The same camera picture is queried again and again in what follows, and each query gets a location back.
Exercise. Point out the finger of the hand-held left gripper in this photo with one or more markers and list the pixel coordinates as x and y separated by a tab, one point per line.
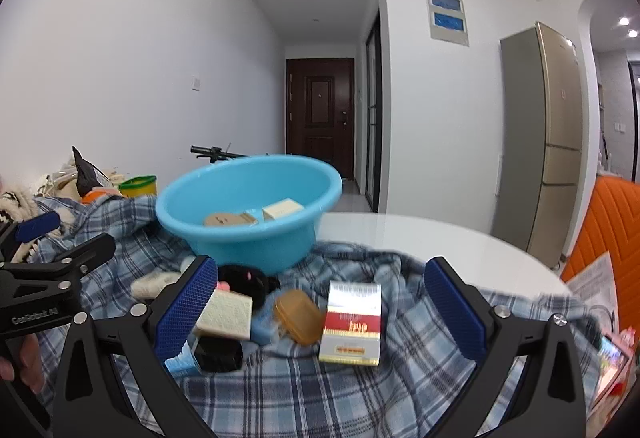
85	253
37	224

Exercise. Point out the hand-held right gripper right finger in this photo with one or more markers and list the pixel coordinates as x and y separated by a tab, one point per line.
455	313

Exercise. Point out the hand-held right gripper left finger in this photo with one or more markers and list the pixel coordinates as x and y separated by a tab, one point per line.
185	313

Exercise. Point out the cream packet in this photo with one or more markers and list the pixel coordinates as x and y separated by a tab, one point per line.
225	315

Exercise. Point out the blue tissue packet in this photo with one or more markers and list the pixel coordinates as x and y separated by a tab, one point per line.
182	363
261	328

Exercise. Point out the black fuzzy pouch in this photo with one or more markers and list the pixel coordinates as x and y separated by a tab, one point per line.
240	278

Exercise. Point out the blue plastic basin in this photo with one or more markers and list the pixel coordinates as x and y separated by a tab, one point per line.
250	243

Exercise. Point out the red and white cigarette box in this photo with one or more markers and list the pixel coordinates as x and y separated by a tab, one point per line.
350	323

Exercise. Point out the amber translucent soap case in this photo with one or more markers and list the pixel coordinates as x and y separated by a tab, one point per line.
297	318

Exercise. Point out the person's left hand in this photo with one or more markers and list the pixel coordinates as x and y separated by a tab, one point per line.
27	358

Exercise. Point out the white plastic bottle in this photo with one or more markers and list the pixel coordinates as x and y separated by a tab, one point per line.
152	284

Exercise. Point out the cream crumpled bag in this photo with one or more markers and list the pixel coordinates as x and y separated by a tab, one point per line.
60	178

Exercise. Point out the small black box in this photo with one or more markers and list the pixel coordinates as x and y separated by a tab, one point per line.
220	355

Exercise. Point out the black bag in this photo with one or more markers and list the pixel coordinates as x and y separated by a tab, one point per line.
87	173

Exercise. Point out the yellow bucket with green rim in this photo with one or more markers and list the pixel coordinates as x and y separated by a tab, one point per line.
137	185

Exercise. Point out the brown flat pouch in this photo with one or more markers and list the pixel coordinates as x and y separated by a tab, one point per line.
225	219

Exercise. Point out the blue plaid cloth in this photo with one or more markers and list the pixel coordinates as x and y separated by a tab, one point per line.
350	393

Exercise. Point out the cream small box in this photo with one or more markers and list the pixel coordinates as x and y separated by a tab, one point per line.
282	209

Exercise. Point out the printed paper sheet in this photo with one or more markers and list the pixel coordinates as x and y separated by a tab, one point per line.
595	288

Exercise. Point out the black bicycle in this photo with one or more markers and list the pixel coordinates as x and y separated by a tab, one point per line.
212	151

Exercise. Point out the colourful printed box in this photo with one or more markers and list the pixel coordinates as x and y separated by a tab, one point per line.
612	368

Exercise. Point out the orange chair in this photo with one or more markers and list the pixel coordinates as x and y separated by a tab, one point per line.
610	228

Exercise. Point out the gold refrigerator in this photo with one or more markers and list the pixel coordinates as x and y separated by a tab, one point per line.
540	143

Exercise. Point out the black framed glass door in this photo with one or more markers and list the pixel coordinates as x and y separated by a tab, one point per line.
372	118

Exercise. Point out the dark brown entrance door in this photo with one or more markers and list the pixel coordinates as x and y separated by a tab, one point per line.
320	118

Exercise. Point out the white light switch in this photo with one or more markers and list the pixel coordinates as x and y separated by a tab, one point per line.
196	83

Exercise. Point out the wall electrical panel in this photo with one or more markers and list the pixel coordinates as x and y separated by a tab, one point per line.
446	13

